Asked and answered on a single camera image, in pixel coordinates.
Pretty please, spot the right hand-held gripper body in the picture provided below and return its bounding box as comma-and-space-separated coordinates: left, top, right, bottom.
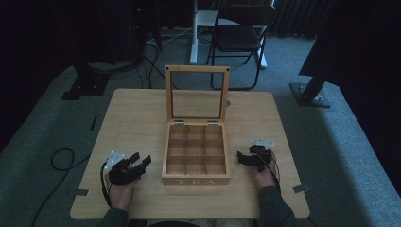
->
248, 137, 276, 173

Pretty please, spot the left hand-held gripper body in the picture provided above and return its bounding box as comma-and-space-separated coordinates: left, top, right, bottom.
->
104, 150, 147, 187

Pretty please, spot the person's left hand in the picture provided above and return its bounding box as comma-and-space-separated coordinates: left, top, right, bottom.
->
104, 171, 140, 212

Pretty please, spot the person's right hand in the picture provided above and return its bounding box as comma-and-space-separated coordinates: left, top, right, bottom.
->
253, 150, 281, 191

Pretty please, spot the wooden tea box with lid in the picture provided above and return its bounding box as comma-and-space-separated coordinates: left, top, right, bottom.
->
161, 64, 231, 187

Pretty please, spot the black stand with metal base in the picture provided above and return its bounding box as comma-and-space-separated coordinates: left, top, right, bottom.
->
288, 70, 332, 109

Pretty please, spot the black stand base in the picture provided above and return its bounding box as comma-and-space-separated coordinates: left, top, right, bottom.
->
61, 61, 112, 101

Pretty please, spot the black folding chair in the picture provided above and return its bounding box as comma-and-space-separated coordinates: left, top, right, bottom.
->
205, 2, 279, 92

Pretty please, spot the dark curtain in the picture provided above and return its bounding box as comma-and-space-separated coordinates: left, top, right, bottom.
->
298, 0, 401, 197

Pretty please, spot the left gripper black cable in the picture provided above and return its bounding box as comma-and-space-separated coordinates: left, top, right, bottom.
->
99, 160, 113, 210

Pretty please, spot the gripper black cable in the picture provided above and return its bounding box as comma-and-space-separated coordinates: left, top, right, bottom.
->
99, 160, 113, 210
260, 154, 283, 194

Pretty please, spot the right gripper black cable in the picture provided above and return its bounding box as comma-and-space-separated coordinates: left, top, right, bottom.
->
260, 154, 283, 194

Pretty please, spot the black floor cable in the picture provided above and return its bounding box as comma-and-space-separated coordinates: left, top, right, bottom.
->
29, 148, 93, 227

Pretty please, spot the bundle of floor cables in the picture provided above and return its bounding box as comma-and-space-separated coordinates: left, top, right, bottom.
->
110, 26, 193, 90

